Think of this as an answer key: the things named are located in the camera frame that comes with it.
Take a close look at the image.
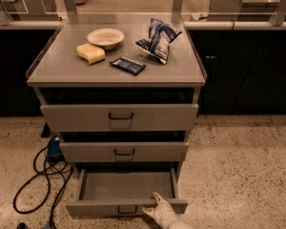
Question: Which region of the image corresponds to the grey bottom drawer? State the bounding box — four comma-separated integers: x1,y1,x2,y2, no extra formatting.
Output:
66,168,188,218

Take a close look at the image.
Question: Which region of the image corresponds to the white bowl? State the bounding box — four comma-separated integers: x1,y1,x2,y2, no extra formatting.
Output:
87,29,124,51

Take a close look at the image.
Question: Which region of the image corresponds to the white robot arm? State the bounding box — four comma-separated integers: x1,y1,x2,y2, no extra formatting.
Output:
142,192,194,229

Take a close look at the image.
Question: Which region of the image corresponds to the small dark blue packet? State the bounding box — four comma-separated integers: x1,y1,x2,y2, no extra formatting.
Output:
110,57,146,75

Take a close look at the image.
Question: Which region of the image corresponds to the yellow sponge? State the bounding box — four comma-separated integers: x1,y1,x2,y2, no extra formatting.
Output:
76,43,105,64

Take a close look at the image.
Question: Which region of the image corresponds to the background steel counter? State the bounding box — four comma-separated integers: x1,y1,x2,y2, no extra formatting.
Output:
208,0,280,21

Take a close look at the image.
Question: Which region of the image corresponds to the grey drawer cabinet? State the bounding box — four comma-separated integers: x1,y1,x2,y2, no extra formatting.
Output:
28,14,205,171

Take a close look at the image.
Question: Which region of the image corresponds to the blue power box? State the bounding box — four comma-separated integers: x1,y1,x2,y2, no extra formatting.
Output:
46,137,63,160

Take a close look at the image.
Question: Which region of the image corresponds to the grey rail ledge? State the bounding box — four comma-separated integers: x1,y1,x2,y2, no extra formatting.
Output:
0,21,286,31

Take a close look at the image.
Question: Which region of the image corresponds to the blue white chip bag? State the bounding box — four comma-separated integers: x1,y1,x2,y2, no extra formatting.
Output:
135,18,182,64

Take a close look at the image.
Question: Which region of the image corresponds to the grey middle drawer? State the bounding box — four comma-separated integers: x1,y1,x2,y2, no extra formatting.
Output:
60,142,189,162

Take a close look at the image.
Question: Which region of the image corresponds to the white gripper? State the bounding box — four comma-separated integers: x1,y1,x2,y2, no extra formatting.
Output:
142,192,178,228

